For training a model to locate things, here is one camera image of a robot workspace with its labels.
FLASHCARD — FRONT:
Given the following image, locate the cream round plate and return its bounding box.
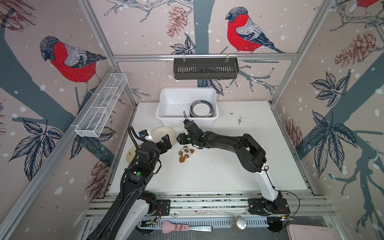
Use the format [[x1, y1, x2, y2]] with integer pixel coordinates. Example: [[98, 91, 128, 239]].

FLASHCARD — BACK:
[[151, 127, 177, 146]]

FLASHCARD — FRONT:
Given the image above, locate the small yellowish saucer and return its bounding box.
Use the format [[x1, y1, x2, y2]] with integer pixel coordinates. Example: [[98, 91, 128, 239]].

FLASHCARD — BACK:
[[126, 146, 137, 164]]

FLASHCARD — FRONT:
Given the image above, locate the white plate green rim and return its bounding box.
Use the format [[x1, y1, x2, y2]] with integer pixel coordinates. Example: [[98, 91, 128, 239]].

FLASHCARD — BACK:
[[189, 100, 215, 118]]

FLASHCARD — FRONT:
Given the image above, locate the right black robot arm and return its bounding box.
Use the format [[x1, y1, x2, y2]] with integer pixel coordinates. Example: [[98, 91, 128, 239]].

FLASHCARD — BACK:
[[177, 119, 291, 217]]

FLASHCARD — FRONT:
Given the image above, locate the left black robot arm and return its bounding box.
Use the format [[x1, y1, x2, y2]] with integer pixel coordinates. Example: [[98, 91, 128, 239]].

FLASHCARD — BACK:
[[87, 134, 172, 240]]

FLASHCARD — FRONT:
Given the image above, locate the white plastic bin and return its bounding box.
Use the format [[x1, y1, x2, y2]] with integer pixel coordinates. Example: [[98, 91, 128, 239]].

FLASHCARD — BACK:
[[156, 88, 219, 129]]

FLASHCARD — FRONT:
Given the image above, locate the black hanging basket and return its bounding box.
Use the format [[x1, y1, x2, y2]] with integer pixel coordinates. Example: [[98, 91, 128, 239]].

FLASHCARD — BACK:
[[174, 58, 239, 80]]

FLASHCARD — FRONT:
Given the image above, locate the metal cup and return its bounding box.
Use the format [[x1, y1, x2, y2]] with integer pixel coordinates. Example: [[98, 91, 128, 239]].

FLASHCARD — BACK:
[[231, 216, 247, 233]]

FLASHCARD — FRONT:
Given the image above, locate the pink tray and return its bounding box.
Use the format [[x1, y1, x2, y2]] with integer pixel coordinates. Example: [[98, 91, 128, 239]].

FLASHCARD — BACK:
[[287, 225, 339, 240]]

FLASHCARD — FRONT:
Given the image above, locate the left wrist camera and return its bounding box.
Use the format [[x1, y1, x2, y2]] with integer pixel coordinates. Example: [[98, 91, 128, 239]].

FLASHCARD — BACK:
[[139, 130, 154, 142]]

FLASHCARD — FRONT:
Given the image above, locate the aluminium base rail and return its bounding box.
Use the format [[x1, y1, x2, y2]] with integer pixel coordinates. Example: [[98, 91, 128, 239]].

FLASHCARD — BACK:
[[86, 191, 331, 220]]

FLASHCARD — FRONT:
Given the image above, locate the white wire mesh shelf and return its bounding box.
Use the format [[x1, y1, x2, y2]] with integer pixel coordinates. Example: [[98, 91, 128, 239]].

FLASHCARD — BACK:
[[75, 73, 128, 138]]

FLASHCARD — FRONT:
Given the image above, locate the pink handled scraper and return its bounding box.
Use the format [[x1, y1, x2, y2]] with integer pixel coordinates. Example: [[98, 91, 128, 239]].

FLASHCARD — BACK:
[[161, 221, 213, 234]]

